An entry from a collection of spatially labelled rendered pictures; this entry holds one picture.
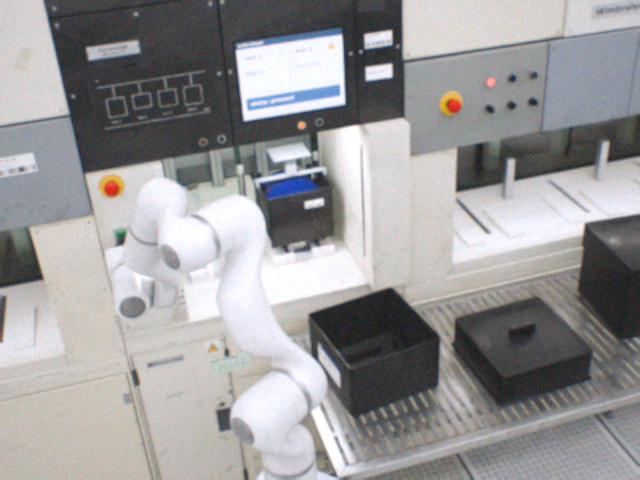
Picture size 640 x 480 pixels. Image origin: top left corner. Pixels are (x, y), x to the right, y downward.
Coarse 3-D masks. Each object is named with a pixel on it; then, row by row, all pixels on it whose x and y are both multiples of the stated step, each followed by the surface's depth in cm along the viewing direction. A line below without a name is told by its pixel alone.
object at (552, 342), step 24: (480, 312) 229; (504, 312) 228; (528, 312) 228; (552, 312) 227; (456, 336) 228; (480, 336) 220; (504, 336) 219; (528, 336) 218; (552, 336) 218; (576, 336) 217; (480, 360) 216; (504, 360) 210; (528, 360) 210; (552, 360) 209; (576, 360) 211; (504, 384) 206; (528, 384) 209; (552, 384) 212
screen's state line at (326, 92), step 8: (312, 88) 207; (320, 88) 207; (328, 88) 208; (336, 88) 209; (272, 96) 205; (280, 96) 205; (288, 96) 206; (296, 96) 207; (304, 96) 207; (312, 96) 208; (320, 96) 209; (328, 96) 209; (336, 96) 210; (248, 104) 204; (256, 104) 204; (264, 104) 205; (272, 104) 206; (280, 104) 206; (288, 104) 207
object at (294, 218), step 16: (288, 160) 247; (272, 176) 251; (288, 176) 250; (320, 176) 256; (256, 192) 259; (304, 192) 245; (320, 192) 246; (272, 208) 244; (288, 208) 246; (304, 208) 248; (320, 208) 249; (272, 224) 247; (288, 224) 249; (304, 224) 251; (320, 224) 252; (272, 240) 250; (288, 240) 252; (304, 240) 253
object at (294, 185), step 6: (288, 180) 252; (294, 180) 253; (300, 180) 254; (306, 180) 254; (276, 186) 252; (282, 186) 253; (288, 186) 254; (294, 186) 254; (300, 186) 255; (306, 186) 256; (312, 186) 256; (270, 192) 253; (276, 192) 253; (282, 192) 254; (288, 192) 255; (294, 192) 255; (270, 198) 254
